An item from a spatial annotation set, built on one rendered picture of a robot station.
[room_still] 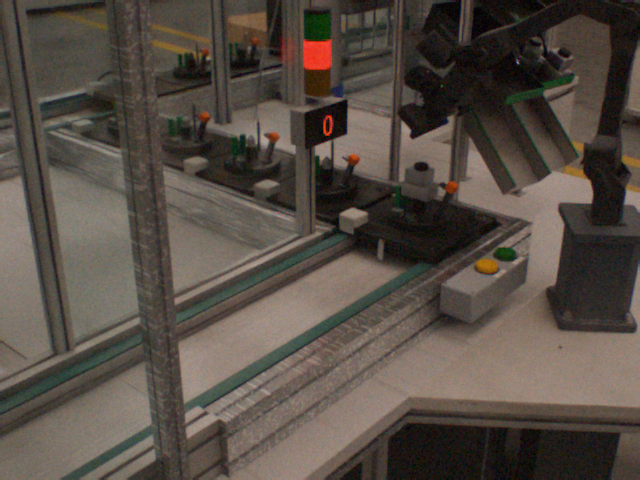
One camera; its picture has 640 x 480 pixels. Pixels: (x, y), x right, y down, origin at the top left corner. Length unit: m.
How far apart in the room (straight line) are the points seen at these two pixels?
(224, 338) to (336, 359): 0.22
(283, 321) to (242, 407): 0.31
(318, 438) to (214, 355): 0.23
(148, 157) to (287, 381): 0.48
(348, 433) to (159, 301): 0.47
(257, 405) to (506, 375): 0.47
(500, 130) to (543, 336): 0.57
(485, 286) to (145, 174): 0.80
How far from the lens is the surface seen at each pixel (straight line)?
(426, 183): 1.64
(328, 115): 1.52
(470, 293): 1.44
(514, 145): 1.91
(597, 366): 1.48
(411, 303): 1.40
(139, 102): 0.81
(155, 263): 0.88
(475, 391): 1.37
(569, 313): 1.57
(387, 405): 1.32
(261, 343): 1.36
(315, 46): 1.48
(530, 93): 1.80
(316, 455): 1.22
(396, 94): 1.89
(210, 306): 1.42
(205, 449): 1.14
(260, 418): 1.18
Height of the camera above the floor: 1.65
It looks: 25 degrees down
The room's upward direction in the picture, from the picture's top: straight up
